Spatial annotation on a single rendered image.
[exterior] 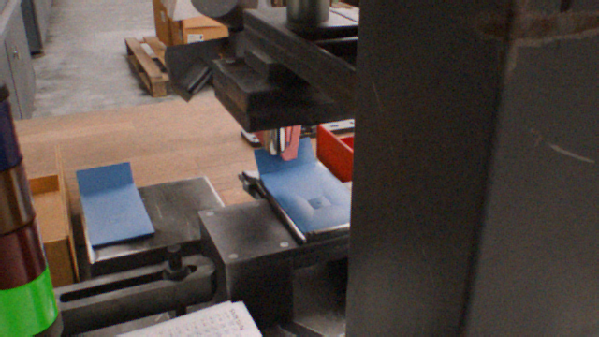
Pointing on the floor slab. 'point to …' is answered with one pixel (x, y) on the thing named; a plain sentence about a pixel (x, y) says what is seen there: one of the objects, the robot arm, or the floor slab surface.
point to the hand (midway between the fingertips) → (284, 153)
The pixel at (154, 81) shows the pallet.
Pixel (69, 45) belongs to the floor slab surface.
